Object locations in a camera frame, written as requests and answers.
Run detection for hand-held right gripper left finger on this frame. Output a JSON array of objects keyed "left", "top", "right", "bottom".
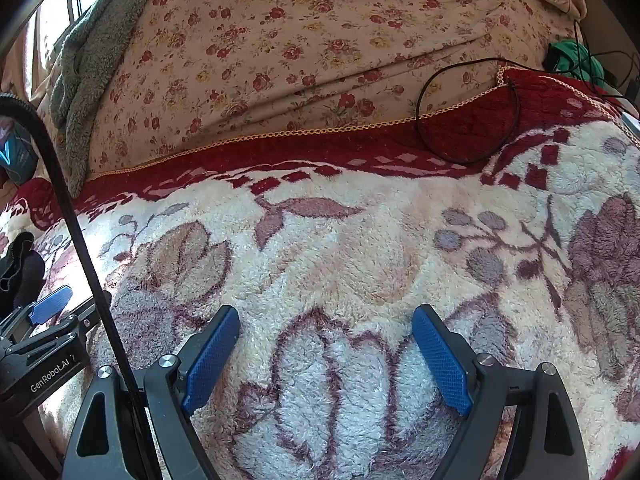
[{"left": 62, "top": 305, "right": 242, "bottom": 480}]

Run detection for black pants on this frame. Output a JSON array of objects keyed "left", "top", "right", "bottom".
[{"left": 0, "top": 232, "right": 47, "bottom": 322}]

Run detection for red and white plush blanket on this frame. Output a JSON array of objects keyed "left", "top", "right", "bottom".
[{"left": 0, "top": 67, "right": 640, "bottom": 480}]

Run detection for thin black cable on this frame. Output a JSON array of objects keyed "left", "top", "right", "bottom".
[{"left": 414, "top": 20, "right": 640, "bottom": 167}]

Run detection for thick black cable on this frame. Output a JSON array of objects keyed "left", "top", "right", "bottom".
[{"left": 0, "top": 92, "right": 162, "bottom": 480}]

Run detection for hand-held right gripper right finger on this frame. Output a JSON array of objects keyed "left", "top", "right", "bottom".
[{"left": 411, "top": 304, "right": 591, "bottom": 480}]

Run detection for floral bed sheet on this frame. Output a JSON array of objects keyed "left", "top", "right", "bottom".
[{"left": 85, "top": 0, "right": 583, "bottom": 182}]

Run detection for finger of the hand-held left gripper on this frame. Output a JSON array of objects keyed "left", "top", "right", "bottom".
[
  {"left": 10, "top": 291, "right": 113, "bottom": 356},
  {"left": 0, "top": 284, "right": 75, "bottom": 347}
]

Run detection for green cloth item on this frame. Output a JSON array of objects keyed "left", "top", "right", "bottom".
[{"left": 544, "top": 39, "right": 610, "bottom": 87}]

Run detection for grey fleece blanket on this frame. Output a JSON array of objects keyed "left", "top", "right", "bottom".
[{"left": 50, "top": 0, "right": 175, "bottom": 200}]

